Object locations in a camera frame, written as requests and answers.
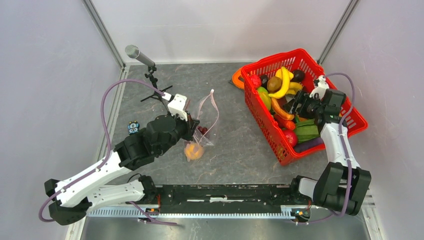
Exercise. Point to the clear zip top bag pink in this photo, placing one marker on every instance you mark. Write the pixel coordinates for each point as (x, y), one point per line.
(206, 110)

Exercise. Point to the dark plum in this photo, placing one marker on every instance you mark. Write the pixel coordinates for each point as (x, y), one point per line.
(298, 76)

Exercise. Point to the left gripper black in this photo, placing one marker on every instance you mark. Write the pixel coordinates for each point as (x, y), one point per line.
(190, 125)

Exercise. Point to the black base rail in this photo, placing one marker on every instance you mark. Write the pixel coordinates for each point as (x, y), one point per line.
(223, 198)

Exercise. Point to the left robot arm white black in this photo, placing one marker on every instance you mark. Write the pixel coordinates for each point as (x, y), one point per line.
(71, 199)

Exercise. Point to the purple eggplant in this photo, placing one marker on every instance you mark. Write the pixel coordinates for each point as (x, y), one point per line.
(309, 144)

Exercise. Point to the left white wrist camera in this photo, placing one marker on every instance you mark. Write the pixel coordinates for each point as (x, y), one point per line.
(177, 106)

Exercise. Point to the green leafy vegetable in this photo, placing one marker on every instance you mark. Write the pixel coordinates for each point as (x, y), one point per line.
(306, 130)

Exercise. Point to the orange plastic handle piece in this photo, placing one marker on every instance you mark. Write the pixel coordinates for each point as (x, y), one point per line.
(237, 80)

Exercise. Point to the dark red grape bunch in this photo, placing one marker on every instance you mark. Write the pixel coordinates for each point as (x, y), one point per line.
(202, 130)

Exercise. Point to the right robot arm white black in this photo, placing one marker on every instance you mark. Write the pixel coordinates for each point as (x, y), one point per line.
(343, 185)

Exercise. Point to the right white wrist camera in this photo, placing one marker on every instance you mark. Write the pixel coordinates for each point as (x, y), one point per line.
(320, 88)

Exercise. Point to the red plastic basket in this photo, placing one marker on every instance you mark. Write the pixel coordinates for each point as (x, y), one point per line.
(336, 104)

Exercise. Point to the orange fruit with leaf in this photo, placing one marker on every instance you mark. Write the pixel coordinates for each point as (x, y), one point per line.
(193, 151)

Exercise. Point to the red strawberry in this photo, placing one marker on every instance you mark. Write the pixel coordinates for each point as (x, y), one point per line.
(256, 81)

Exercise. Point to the black tripod stand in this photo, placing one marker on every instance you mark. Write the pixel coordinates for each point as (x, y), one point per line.
(153, 80)

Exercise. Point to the papaya slice orange brown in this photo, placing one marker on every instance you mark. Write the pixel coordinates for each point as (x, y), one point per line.
(279, 111)

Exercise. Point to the grey microphone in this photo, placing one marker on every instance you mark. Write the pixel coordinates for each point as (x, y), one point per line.
(134, 52)

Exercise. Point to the small blue robot toy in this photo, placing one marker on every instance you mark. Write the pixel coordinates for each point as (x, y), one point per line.
(133, 127)

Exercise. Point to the red apple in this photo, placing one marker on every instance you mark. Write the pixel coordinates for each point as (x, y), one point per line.
(291, 137)

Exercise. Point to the orange carrot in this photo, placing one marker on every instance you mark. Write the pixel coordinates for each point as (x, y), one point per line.
(283, 123)

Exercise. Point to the dark mangosteen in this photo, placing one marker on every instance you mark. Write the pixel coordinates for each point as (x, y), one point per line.
(264, 80)

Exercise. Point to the green apple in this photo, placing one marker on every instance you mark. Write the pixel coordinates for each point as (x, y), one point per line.
(264, 96)

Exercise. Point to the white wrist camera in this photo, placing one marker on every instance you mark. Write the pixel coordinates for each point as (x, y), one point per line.
(177, 106)
(320, 88)

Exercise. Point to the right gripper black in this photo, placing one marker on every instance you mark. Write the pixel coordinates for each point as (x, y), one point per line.
(302, 98)

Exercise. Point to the yellow banana bunch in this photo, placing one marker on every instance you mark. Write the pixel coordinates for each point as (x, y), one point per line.
(288, 87)

